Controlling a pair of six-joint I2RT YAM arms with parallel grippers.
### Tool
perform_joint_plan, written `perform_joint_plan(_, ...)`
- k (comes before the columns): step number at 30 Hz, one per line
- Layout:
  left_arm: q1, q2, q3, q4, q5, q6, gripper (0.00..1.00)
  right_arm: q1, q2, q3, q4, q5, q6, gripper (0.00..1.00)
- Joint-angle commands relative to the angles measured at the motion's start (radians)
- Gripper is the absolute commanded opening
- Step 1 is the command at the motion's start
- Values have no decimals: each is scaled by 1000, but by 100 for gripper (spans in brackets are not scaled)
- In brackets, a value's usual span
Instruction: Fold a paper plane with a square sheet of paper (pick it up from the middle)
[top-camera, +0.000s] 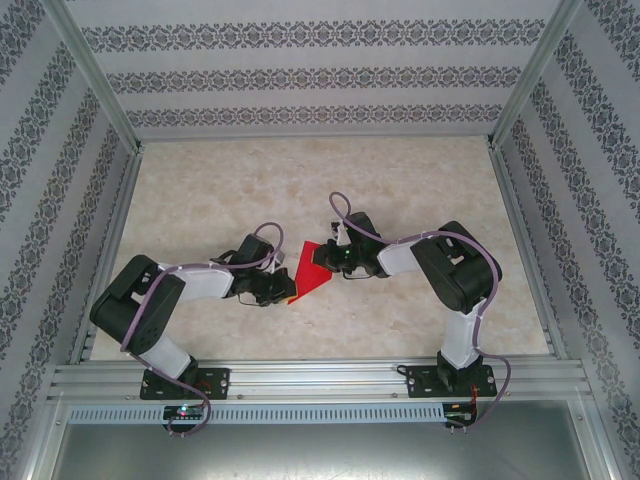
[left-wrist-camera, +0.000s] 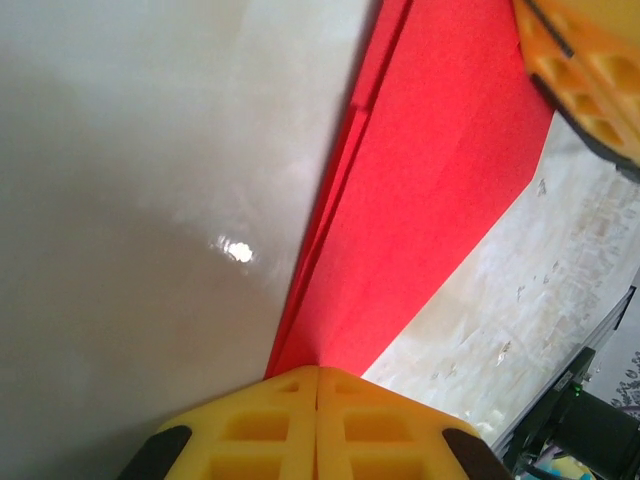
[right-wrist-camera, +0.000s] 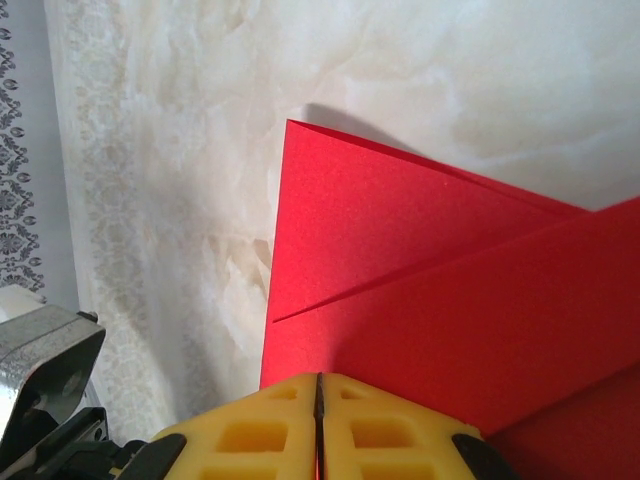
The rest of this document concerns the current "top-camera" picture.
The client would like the red paper sheet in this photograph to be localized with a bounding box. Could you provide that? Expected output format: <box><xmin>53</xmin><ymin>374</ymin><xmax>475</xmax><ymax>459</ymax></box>
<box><xmin>285</xmin><ymin>240</ymin><xmax>335</xmax><ymax>305</ymax></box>

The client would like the grey metal sheet panel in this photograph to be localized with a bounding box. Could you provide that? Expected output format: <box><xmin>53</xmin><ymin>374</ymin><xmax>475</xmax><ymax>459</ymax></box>
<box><xmin>49</xmin><ymin>422</ymin><xmax>596</xmax><ymax>480</ymax></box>

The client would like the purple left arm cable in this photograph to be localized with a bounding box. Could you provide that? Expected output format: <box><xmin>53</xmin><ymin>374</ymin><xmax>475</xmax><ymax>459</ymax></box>
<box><xmin>119</xmin><ymin>222</ymin><xmax>287</xmax><ymax>440</ymax></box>

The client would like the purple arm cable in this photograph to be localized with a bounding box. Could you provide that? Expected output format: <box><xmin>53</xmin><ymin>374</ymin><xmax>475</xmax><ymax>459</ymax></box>
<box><xmin>119</xmin><ymin>222</ymin><xmax>287</xmax><ymax>440</ymax></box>
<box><xmin>328</xmin><ymin>192</ymin><xmax>512</xmax><ymax>431</ymax></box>

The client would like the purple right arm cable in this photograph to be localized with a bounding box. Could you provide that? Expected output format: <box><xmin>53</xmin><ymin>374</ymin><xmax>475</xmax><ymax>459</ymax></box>
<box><xmin>328</xmin><ymin>192</ymin><xmax>512</xmax><ymax>431</ymax></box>

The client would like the aluminium base rail beam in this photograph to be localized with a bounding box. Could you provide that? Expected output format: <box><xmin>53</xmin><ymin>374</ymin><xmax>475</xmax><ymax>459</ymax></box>
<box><xmin>48</xmin><ymin>355</ymin><xmax>590</xmax><ymax>402</ymax></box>

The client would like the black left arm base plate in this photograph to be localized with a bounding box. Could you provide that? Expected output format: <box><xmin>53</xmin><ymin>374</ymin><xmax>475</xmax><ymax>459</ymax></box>
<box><xmin>139</xmin><ymin>367</ymin><xmax>231</xmax><ymax>402</ymax></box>

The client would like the slotted grey cable duct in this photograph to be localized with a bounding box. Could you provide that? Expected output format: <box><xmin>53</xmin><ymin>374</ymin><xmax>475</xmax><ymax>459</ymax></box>
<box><xmin>66</xmin><ymin>403</ymin><xmax>447</xmax><ymax>425</ymax></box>

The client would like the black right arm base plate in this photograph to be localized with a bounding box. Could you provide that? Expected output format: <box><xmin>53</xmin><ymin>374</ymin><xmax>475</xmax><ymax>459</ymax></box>
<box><xmin>405</xmin><ymin>364</ymin><xmax>497</xmax><ymax>400</ymax></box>

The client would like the aluminium table side rail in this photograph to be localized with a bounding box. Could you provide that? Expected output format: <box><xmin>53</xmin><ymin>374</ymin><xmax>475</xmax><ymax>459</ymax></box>
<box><xmin>487</xmin><ymin>144</ymin><xmax>570</xmax><ymax>361</ymax></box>
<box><xmin>68</xmin><ymin>147</ymin><xmax>146</xmax><ymax>365</ymax></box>

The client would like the aluminium frame post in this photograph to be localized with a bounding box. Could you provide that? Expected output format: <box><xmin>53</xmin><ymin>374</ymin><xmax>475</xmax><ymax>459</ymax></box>
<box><xmin>487</xmin><ymin>0</ymin><xmax>599</xmax><ymax>151</ymax></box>
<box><xmin>42</xmin><ymin>0</ymin><xmax>145</xmax><ymax>154</ymax></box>

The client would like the short aluminium frame bar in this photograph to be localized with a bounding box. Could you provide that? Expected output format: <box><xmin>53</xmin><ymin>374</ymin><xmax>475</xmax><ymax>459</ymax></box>
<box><xmin>582</xmin><ymin>397</ymin><xmax>624</xmax><ymax>480</ymax></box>
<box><xmin>22</xmin><ymin>394</ymin><xmax>69</xmax><ymax>480</ymax></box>

